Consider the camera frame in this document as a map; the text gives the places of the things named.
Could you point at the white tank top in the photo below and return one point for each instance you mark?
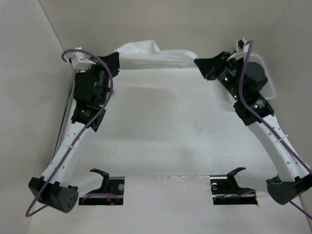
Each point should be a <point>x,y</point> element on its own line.
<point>147,55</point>

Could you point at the left metal table rail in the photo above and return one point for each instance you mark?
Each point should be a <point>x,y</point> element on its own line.
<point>68,73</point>

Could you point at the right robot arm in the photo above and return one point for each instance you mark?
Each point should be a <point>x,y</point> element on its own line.
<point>257,114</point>

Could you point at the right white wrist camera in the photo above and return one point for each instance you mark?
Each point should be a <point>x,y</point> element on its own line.
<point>241,49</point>

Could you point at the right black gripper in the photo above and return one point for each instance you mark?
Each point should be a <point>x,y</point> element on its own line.
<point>209,67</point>

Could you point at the white plastic basket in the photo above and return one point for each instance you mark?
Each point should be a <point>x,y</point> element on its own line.
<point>257,80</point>

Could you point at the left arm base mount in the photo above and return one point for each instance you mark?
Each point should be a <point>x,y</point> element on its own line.
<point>103,190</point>

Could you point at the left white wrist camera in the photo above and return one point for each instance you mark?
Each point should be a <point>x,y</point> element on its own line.
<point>80,61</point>

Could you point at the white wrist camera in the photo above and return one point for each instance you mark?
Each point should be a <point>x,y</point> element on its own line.
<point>241,49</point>
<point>80,61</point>

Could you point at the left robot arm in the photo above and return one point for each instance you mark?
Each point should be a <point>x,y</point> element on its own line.
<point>93,88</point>

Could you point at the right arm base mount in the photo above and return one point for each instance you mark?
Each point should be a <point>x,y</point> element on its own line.
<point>226,191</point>

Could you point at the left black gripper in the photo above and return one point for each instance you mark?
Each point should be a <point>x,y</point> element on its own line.
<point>112,63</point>

